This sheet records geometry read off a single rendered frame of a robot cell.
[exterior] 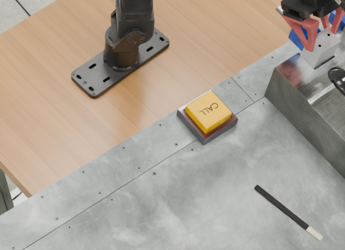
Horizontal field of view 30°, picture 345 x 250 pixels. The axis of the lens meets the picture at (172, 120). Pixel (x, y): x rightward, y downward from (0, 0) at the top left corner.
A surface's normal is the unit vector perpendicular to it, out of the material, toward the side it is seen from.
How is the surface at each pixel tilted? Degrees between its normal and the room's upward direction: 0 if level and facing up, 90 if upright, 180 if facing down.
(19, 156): 0
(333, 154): 90
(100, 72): 0
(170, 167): 0
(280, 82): 90
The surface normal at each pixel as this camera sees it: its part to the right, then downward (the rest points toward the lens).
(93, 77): 0.09, -0.53
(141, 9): 0.17, 0.71
